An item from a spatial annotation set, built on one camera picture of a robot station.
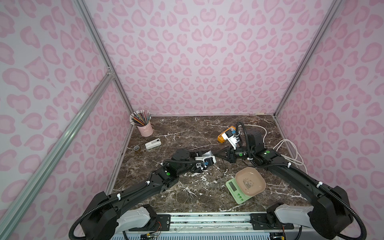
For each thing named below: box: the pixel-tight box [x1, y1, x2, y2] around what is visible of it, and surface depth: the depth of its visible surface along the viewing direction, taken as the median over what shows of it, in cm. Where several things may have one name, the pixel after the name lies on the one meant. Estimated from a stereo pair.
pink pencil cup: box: [137, 121, 154, 137], surface depth 105 cm
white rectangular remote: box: [144, 138, 162, 150], surface depth 103 cm
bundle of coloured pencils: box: [129, 109, 152, 126], surface depth 105 cm
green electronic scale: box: [225, 177, 254, 204], surface depth 82 cm
